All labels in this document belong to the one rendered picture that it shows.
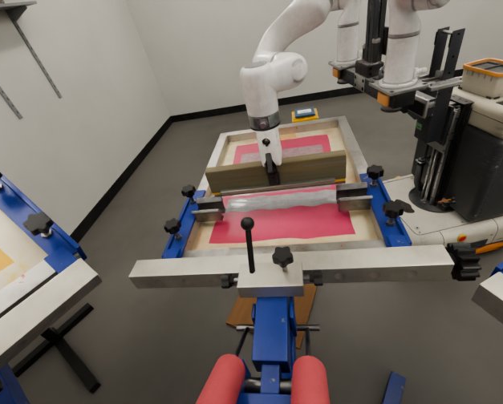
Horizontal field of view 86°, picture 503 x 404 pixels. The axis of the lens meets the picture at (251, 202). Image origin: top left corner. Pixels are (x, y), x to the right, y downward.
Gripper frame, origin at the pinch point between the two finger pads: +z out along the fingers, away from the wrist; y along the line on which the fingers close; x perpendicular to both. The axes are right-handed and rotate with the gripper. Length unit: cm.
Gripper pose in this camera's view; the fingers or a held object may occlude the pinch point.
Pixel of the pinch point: (273, 174)
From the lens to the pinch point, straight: 76.3
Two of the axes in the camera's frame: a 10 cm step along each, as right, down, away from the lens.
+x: -9.8, 0.9, 2.0
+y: 0.9, -6.4, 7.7
